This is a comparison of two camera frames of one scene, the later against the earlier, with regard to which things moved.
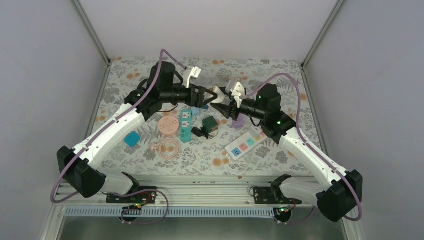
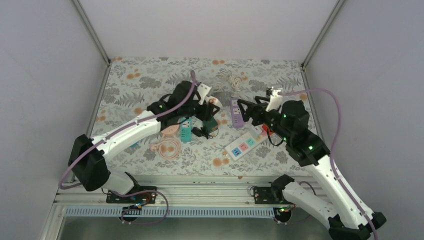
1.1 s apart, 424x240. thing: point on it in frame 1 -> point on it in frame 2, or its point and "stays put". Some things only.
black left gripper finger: [202, 89] -> [215, 109]
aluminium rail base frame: [187, 192] stays put
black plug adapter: [201, 132] stays put
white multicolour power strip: [243, 144] stays put
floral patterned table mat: [185, 139] stays put
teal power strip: [186, 126] stays put
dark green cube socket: [210, 123] stays put
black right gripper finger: [223, 108] -> [249, 112]
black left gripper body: [193, 102] -> [205, 114]
